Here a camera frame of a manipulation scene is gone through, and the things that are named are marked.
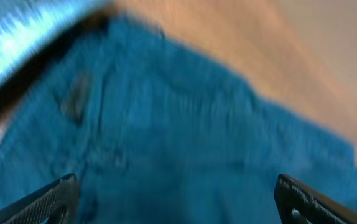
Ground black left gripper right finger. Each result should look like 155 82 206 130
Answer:
274 174 357 224

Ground black garment under jeans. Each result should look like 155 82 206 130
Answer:
0 11 108 117

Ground dark blue shorts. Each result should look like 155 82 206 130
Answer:
0 16 357 223

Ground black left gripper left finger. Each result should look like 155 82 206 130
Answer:
0 173 80 224

